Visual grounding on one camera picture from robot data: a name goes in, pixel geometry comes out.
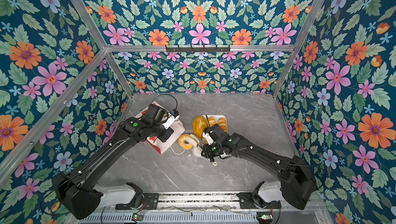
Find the ring donut fake bread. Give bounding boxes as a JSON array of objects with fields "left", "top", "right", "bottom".
[{"left": 178, "top": 134, "right": 193, "bottom": 150}]

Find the yellow oval fake bread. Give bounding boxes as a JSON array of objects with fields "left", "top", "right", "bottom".
[{"left": 192, "top": 115, "right": 208, "bottom": 139}]

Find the long fake bread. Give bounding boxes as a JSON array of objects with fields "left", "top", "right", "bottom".
[{"left": 218, "top": 117, "right": 227, "bottom": 132}]

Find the red white paper bag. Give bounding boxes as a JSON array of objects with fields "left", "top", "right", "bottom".
[{"left": 135, "top": 101, "right": 185, "bottom": 155}]

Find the round fake bread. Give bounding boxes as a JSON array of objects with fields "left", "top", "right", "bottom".
[{"left": 208, "top": 116, "right": 217, "bottom": 127}]

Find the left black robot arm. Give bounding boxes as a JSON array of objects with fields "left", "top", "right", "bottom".
[{"left": 52, "top": 103, "right": 179, "bottom": 220}]

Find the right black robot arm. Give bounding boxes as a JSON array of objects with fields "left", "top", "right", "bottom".
[{"left": 185, "top": 124, "right": 316, "bottom": 210}]

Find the white rectangular tray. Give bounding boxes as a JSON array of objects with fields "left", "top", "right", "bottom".
[{"left": 193, "top": 115, "right": 227, "bottom": 157}]

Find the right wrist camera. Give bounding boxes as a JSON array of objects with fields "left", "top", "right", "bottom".
[{"left": 202, "top": 132, "right": 213, "bottom": 145}]

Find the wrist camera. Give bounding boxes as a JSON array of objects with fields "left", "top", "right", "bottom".
[
  {"left": 202, "top": 132, "right": 213, "bottom": 145},
  {"left": 163, "top": 109, "right": 179, "bottom": 129}
]

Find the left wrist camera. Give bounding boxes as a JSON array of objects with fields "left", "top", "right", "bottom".
[{"left": 163, "top": 109, "right": 179, "bottom": 129}]

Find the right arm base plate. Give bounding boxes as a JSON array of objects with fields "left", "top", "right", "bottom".
[{"left": 236, "top": 192, "right": 282, "bottom": 210}]

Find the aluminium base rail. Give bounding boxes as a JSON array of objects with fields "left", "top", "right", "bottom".
[{"left": 71, "top": 190, "right": 328, "bottom": 212}]

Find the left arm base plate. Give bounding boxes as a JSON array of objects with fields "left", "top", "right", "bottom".
[{"left": 115, "top": 193, "right": 159, "bottom": 210}]

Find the black hook rail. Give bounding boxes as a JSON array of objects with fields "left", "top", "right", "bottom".
[{"left": 165, "top": 45, "right": 231, "bottom": 53}]

